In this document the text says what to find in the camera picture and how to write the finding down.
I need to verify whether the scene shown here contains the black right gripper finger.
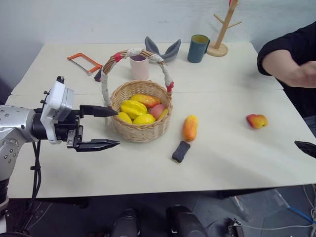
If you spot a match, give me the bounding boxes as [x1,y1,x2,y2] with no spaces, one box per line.
[294,140,316,159]

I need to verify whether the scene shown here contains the small yellow lemon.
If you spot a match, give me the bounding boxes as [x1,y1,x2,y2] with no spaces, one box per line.
[117,111,133,124]

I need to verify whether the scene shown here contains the dark rounded shape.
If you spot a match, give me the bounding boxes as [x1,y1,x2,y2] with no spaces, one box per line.
[112,208,139,237]

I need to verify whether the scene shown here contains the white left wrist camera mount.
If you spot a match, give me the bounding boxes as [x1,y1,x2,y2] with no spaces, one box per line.
[39,76,75,145]

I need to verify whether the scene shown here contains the yellow starfruit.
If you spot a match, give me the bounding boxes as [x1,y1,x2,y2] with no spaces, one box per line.
[120,99,149,120]

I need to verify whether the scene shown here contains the person in black top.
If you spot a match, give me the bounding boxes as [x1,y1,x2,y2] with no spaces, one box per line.
[257,20,316,138]

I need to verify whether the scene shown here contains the blue floor cable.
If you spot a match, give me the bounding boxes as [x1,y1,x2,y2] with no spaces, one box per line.
[287,205,316,224]

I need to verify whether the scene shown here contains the wicker basket with wrapped handle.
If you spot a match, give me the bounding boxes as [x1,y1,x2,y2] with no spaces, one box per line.
[101,48,175,144]

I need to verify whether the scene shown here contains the yellow banana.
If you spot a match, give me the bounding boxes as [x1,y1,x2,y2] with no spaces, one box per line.
[158,107,169,121]

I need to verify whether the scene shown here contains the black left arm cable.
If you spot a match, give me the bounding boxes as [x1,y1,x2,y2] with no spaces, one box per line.
[30,140,42,201]

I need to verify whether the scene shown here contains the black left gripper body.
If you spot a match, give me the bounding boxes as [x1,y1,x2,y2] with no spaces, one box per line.
[54,110,84,149]

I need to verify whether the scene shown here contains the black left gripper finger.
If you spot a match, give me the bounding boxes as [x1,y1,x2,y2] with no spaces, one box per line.
[79,104,119,118]
[74,138,121,153]

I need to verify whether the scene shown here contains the red pink peach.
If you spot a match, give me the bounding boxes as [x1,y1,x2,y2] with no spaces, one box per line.
[149,103,167,119]

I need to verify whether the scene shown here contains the wooden mug tree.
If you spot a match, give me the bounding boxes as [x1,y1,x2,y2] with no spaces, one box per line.
[206,0,243,57]

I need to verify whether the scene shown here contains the white floor cable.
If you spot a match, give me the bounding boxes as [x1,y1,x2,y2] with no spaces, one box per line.
[242,184,316,231]

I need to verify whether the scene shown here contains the red yellow apple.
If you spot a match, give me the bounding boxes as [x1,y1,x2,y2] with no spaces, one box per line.
[245,114,269,129]

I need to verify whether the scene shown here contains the person's bare hand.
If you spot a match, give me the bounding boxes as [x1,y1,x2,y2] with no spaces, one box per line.
[287,61,316,88]

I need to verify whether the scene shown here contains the pink cup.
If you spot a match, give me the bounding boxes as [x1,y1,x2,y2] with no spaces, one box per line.
[129,55,150,81]

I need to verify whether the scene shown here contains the metal table leg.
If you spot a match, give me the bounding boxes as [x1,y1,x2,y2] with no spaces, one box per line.
[230,189,253,221]

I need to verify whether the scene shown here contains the black sponge eraser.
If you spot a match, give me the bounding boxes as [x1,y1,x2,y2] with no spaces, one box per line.
[171,140,191,164]

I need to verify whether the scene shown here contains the orange frame hacksaw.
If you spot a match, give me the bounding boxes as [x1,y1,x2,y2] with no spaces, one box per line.
[67,52,104,82]

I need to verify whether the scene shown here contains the orange yellow mango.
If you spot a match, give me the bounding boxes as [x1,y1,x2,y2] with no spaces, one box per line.
[182,115,198,142]
[129,94,162,109]

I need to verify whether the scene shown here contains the teal mug with yellow inside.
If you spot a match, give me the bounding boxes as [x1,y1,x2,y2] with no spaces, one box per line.
[187,34,211,64]

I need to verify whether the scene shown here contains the grey folded felt bowl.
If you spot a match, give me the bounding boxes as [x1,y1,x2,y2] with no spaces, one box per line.
[144,36,182,63]

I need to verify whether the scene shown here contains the large yellow lemon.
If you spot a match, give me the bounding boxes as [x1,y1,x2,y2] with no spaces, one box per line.
[133,113,157,126]

